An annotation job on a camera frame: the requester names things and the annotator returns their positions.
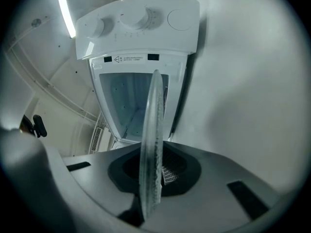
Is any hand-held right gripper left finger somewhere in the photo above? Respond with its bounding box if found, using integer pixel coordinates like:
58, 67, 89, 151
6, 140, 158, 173
62, 142, 143, 217

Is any clear glass plate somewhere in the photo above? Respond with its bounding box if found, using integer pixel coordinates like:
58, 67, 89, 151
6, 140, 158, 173
139, 69, 168, 224

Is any white air conditioner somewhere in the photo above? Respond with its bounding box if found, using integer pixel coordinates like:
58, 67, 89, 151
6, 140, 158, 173
89, 113, 115, 154

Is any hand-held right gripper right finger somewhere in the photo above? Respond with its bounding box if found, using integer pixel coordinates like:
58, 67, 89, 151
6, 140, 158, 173
142, 141, 280, 230

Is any ceiling light panel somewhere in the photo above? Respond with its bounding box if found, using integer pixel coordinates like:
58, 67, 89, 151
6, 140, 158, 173
57, 0, 76, 39

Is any white microwave oven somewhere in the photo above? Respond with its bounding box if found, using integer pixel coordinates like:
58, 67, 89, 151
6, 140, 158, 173
75, 0, 201, 150

